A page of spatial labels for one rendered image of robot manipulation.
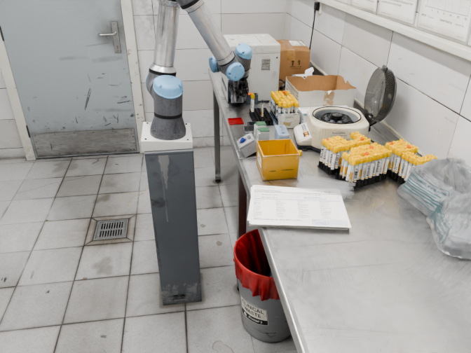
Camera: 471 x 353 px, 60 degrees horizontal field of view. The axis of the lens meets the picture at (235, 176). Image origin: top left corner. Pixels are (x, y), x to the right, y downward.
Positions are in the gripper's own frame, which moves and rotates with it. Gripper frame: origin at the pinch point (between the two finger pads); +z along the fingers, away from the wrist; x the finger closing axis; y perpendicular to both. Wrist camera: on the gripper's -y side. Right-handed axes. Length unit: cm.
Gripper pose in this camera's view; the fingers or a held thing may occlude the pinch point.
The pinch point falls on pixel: (237, 98)
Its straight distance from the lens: 214.4
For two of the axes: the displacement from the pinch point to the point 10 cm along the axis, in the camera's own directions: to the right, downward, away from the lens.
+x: 9.9, -0.7, 1.3
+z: -0.7, 5.1, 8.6
